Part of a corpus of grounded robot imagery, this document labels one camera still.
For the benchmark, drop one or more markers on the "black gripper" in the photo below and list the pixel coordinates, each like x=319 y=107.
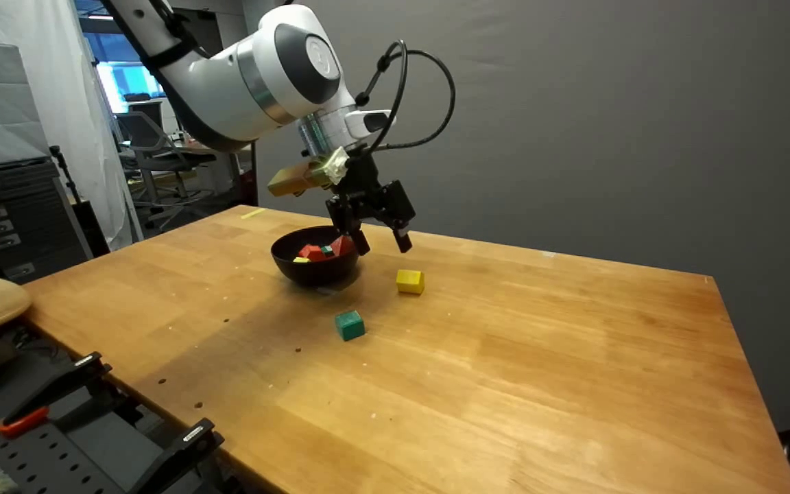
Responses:
x=364 y=195

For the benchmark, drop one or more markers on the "large red wooden block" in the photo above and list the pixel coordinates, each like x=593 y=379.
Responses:
x=342 y=249

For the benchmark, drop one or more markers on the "yellow wooden block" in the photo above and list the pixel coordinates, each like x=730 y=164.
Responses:
x=409 y=280

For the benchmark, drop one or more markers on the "orange wooden block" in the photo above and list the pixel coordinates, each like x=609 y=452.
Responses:
x=313 y=254

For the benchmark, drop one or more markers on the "pale yellow-green wooden block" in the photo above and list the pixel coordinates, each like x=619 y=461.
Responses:
x=299 y=261

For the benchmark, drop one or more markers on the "teal wooden block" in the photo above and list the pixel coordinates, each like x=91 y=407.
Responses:
x=349 y=324

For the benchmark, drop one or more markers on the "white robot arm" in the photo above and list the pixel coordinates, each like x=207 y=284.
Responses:
x=249 y=84

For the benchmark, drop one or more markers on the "black bowl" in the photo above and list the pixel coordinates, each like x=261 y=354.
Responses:
x=316 y=275

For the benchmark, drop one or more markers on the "gray backdrop panel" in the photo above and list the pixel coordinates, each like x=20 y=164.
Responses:
x=597 y=139

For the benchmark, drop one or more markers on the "dark office chair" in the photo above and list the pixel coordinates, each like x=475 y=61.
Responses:
x=148 y=146

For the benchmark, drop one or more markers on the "black leaning stand pole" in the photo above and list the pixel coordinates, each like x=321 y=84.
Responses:
x=84 y=221

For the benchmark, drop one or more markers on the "bright blue window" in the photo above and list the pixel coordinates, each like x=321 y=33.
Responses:
x=124 y=84

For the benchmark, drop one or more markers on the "white fabric curtain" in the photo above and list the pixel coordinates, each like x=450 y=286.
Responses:
x=55 y=101

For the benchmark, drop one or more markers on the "black equipment case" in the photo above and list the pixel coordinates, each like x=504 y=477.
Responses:
x=11 y=221

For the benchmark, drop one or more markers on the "black perforated board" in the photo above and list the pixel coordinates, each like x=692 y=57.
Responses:
x=74 y=449

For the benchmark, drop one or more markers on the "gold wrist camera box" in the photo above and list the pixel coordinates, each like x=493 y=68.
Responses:
x=290 y=182

